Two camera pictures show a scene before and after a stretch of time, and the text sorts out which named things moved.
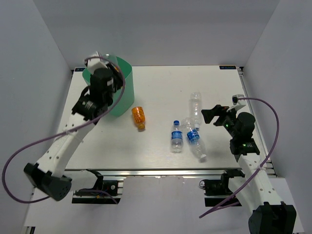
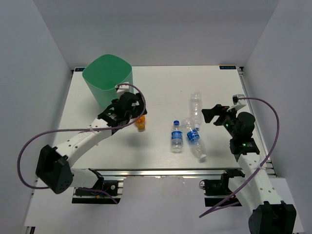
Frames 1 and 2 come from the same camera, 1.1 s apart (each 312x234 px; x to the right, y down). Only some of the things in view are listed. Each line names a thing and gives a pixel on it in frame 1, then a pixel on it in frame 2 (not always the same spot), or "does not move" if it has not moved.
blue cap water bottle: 177,143 does not move
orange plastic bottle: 139,116 does not move
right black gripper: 217,110 does not move
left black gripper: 117,77 → 138,109
